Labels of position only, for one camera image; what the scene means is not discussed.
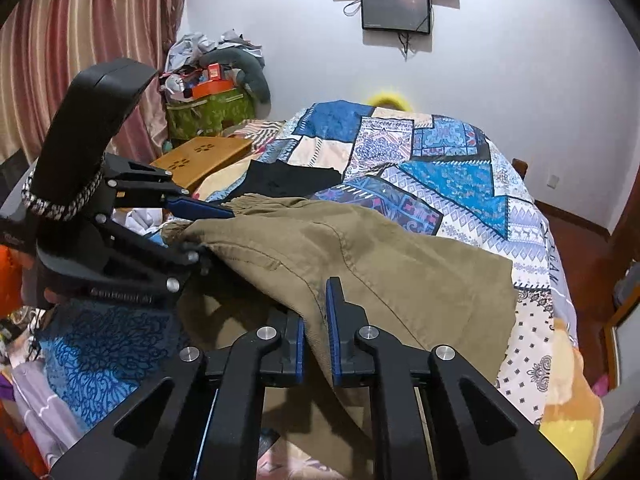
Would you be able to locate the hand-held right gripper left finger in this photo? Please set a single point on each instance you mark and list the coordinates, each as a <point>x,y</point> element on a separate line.
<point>299,355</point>

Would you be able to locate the yellow plush blanket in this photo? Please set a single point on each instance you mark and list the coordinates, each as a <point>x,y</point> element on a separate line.
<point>570,410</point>

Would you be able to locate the striped pink curtain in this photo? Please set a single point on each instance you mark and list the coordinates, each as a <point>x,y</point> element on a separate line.
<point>75,20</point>

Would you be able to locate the wooden framed panel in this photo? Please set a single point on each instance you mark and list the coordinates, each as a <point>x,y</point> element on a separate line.
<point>617,340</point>

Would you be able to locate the wooden bed post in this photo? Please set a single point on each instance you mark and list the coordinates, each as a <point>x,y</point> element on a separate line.
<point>520,167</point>

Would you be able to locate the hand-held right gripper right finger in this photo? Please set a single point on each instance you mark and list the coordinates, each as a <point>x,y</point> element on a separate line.
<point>334,330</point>

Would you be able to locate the pile of grey white clothes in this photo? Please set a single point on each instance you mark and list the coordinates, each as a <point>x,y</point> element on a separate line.
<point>192,50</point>

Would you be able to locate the small wooden lap table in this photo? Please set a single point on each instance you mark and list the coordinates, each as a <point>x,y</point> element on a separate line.
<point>200,157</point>

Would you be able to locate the grey plush pillow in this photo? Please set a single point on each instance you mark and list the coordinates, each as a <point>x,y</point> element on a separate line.
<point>254,79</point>

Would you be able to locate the small red box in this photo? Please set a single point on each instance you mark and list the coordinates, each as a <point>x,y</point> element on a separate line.
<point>215,71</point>

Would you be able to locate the pale purple cloth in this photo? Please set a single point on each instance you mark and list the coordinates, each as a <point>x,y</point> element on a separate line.
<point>40,405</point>

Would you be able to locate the white wall outlet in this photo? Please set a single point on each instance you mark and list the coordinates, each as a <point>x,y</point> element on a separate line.
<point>553,181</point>

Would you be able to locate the green patterned bag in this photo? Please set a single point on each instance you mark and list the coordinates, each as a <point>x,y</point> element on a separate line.
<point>210,112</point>

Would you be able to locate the olive brown pants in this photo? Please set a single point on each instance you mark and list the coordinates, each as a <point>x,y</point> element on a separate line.
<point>380,270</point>

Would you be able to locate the small black wall screen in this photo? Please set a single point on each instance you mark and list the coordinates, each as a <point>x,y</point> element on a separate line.
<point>396,10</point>

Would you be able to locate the white cloth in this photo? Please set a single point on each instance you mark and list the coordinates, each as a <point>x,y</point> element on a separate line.
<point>140,222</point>

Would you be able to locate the blue patchwork blanket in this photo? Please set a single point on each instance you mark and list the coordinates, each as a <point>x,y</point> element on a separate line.
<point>450,185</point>

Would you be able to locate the orange box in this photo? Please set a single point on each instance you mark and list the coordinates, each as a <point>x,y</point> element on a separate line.
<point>210,90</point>

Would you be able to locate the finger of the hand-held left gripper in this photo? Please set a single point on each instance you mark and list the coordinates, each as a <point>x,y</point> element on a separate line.
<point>165,255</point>
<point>200,208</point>

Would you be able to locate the orange cloth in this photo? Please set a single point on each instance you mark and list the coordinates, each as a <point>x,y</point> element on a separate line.
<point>11,280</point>

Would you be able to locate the black cloth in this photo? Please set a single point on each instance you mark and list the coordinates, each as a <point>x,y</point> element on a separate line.
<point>285,180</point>

